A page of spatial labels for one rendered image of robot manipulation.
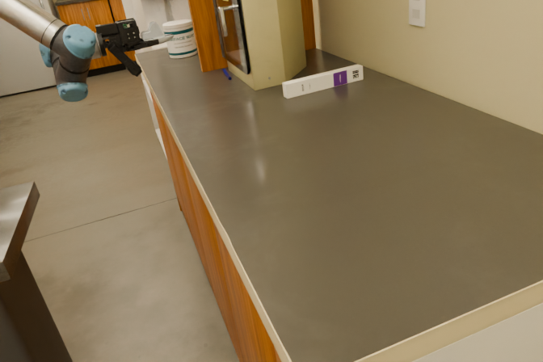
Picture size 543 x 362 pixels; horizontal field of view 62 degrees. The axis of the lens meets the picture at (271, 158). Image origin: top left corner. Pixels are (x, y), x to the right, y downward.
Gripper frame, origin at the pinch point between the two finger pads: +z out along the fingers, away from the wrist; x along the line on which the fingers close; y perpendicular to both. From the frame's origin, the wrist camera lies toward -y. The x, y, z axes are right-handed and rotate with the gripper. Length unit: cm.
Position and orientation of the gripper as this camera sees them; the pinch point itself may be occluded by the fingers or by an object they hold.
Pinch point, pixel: (169, 38)
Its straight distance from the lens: 143.9
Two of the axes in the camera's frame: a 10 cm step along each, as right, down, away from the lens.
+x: -3.5, -3.8, 8.6
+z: 9.3, -2.6, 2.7
